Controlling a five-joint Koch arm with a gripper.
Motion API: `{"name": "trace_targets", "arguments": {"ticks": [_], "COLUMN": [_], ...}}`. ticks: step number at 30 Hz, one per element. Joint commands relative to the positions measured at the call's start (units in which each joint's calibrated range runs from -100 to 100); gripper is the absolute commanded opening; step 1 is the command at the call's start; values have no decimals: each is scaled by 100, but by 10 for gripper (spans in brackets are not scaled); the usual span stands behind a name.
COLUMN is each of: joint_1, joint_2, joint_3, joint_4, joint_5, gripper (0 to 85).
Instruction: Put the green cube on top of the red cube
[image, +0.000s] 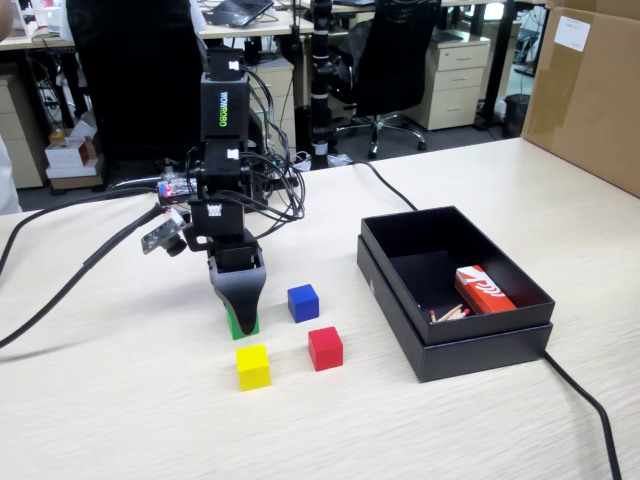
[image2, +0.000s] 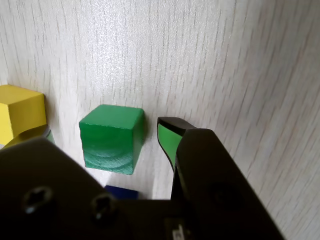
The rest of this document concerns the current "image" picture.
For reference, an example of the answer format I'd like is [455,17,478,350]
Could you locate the brown flat carton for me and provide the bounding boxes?
[48,172,105,192]

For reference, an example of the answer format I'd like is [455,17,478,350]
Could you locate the wide beige drawer cabinet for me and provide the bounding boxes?
[0,74,50,192]

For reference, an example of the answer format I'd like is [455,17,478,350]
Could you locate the black laptop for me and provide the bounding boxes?
[203,0,276,29]

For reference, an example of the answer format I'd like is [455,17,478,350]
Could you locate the yellow cube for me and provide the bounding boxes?
[235,343,272,392]

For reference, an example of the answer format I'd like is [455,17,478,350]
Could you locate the beige office desk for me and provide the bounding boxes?
[0,7,316,131]

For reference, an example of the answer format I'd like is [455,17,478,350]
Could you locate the white small carton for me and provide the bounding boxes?
[43,112,102,180]

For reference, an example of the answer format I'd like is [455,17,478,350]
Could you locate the black office chair chrome base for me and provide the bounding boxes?
[330,0,442,160]

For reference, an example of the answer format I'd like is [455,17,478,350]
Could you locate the person's white shirt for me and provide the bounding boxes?
[0,135,24,217]

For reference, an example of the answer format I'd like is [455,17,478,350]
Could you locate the beige drawer cabinet behind arm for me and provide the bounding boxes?
[247,63,297,154]

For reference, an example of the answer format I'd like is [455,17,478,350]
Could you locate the large brown cardboard box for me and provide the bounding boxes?
[519,0,640,199]

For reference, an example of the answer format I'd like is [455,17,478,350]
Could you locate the black power cable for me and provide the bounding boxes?
[344,159,624,480]

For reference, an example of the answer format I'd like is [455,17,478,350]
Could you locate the black open box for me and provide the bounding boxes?
[356,234,554,384]

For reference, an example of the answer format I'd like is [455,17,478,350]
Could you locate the black pole with white bands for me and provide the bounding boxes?
[307,0,337,171]

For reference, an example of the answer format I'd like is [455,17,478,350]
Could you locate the thick black sleeved cable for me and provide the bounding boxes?
[0,185,174,351]

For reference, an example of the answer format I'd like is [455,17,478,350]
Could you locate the orange white matchbox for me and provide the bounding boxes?
[453,264,518,316]

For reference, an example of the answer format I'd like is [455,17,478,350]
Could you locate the blue cube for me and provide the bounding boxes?
[287,283,321,324]

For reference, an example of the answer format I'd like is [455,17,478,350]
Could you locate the control board with red LED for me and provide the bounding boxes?
[156,159,201,205]

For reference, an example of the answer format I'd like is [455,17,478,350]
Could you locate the white red small box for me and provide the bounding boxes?
[30,0,67,32]

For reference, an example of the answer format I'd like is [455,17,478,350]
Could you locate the person's hand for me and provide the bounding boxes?
[0,5,17,42]

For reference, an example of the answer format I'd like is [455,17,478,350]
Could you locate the small board camera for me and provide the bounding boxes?
[140,214,188,258]

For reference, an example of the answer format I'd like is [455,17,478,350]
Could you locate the green cube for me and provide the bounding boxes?
[225,303,261,341]

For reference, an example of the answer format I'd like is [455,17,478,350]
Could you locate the black cardboard box tray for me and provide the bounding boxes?
[360,204,557,346]

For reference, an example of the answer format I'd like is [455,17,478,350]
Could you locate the black trash bin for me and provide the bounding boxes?
[501,93,532,140]

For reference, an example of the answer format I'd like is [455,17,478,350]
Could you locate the framed picture stand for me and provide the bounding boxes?
[9,0,30,41]

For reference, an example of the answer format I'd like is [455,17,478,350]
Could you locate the beige drawer cabinet silver handles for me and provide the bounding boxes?
[409,37,491,132]

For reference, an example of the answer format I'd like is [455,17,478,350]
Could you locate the red cube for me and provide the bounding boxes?
[307,326,345,373]

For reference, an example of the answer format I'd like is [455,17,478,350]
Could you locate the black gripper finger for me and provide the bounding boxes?
[212,268,266,338]

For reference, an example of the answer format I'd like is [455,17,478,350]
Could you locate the large black office chair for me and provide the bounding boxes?
[65,0,217,169]

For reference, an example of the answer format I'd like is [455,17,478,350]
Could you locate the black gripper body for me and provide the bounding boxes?
[185,198,262,275]

